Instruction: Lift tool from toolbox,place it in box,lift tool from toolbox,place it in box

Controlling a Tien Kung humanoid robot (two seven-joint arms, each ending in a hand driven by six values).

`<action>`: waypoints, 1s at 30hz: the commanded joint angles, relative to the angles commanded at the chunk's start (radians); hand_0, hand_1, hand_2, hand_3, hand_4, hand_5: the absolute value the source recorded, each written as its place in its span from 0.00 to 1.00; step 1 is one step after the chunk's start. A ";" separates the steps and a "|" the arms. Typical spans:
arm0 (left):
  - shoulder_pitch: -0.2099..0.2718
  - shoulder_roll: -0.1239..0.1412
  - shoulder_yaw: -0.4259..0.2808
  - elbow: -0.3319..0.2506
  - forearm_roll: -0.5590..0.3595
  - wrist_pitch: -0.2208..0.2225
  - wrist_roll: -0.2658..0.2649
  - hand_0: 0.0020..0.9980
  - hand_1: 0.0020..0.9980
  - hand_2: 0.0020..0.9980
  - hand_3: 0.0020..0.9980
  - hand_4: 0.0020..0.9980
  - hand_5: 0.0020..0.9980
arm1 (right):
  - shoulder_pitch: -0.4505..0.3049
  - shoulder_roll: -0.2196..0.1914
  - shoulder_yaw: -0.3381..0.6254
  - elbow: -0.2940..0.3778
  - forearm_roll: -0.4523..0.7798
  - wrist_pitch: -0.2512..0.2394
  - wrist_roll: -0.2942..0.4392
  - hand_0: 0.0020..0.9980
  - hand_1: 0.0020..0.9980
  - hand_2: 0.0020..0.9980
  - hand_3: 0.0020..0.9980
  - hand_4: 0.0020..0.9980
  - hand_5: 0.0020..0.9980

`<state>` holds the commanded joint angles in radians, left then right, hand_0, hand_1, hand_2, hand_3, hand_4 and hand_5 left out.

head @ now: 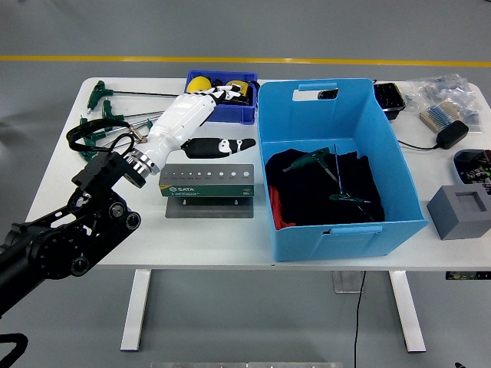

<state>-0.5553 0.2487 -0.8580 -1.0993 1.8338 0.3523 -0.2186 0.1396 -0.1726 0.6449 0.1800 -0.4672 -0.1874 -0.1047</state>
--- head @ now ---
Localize black adapter cord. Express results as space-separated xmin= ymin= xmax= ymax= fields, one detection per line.
xmin=397 ymin=140 xmax=440 ymax=151

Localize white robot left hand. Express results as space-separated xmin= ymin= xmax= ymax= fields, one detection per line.
xmin=143 ymin=84 xmax=257 ymax=174

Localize light blue storage box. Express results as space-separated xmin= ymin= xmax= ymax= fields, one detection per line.
xmin=255 ymin=78 xmax=431 ymax=264

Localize grey foam block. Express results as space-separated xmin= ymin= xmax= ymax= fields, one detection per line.
xmin=426 ymin=184 xmax=491 ymax=242

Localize taped resistor strip bundle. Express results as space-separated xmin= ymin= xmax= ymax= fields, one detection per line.
xmin=418 ymin=101 xmax=465 ymax=134

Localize yellow ball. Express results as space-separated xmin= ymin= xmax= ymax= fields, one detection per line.
xmin=190 ymin=76 xmax=212 ymax=94

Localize small blue parts bin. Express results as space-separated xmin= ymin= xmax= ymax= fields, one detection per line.
xmin=185 ymin=69 xmax=259 ymax=126

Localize clear plastic bracket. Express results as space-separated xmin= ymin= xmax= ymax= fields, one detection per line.
xmin=331 ymin=270 xmax=364 ymax=294

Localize black plastic tray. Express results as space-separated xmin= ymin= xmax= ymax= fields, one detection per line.
xmin=374 ymin=82 xmax=407 ymax=121

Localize green metal hex key stand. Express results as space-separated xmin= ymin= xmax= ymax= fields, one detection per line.
xmin=158 ymin=163 xmax=256 ymax=219

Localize hanging black cable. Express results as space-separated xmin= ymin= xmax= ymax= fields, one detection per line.
xmin=352 ymin=270 xmax=366 ymax=368

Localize dark electronic parts pile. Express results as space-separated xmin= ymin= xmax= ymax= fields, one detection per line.
xmin=460 ymin=151 xmax=491 ymax=195

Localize clear bags of resistors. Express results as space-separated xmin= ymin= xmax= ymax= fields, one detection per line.
xmin=404 ymin=73 xmax=485 ymax=134

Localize large green T-handle hex key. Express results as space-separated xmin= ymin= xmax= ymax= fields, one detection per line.
xmin=290 ymin=146 xmax=376 ymax=222

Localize red cloth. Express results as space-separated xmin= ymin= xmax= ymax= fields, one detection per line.
xmin=267 ymin=186 xmax=296 ymax=231

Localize thin green T-handle hex key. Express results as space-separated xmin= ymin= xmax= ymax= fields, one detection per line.
xmin=328 ymin=143 xmax=372 ymax=205

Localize black cloth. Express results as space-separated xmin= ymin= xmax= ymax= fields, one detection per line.
xmin=265 ymin=149 xmax=386 ymax=227

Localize white table leg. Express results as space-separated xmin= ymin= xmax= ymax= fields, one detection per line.
xmin=120 ymin=269 xmax=153 ymax=353
xmin=387 ymin=270 xmax=427 ymax=353

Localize yellow tape measure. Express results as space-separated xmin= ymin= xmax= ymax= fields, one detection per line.
xmin=226 ymin=80 xmax=250 ymax=103

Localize table height control panel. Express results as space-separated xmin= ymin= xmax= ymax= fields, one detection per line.
xmin=444 ymin=271 xmax=491 ymax=281

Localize black power adapter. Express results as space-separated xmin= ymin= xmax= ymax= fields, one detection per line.
xmin=434 ymin=120 xmax=470 ymax=150

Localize blue-grey parts tray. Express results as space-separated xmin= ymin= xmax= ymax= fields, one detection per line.
xmin=452 ymin=149 xmax=491 ymax=185

